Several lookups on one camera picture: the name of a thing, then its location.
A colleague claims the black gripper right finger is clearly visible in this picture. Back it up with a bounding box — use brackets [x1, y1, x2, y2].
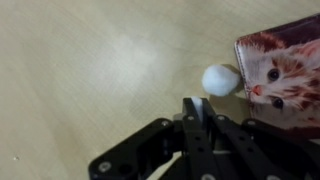
[201, 98, 320, 180]

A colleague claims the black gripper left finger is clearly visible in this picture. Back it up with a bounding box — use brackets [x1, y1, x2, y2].
[88, 97, 214, 180]

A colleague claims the white marshmallow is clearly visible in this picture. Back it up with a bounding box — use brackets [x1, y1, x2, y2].
[201, 63, 242, 98]

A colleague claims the kitten print wallet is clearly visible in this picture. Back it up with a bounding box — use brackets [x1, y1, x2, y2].
[233, 13, 320, 139]

